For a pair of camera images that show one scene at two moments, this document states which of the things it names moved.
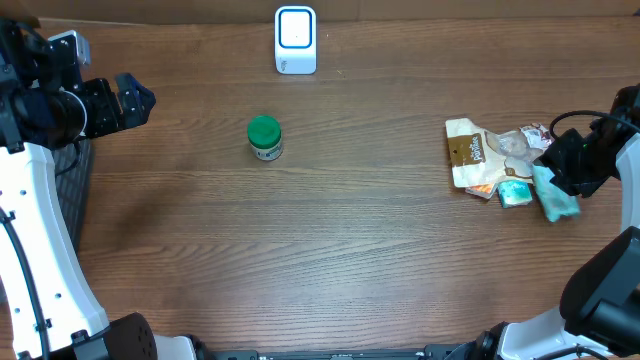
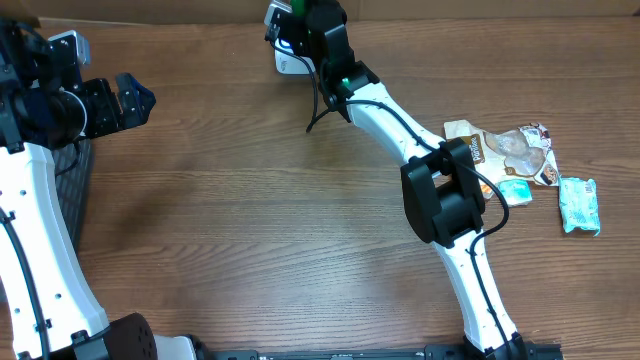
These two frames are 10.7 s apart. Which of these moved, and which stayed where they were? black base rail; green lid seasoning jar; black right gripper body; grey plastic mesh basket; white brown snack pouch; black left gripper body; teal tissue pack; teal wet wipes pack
Moved: black right gripper body; green lid seasoning jar; teal wet wipes pack
Stayed: grey plastic mesh basket; teal tissue pack; black left gripper body; white brown snack pouch; black base rail
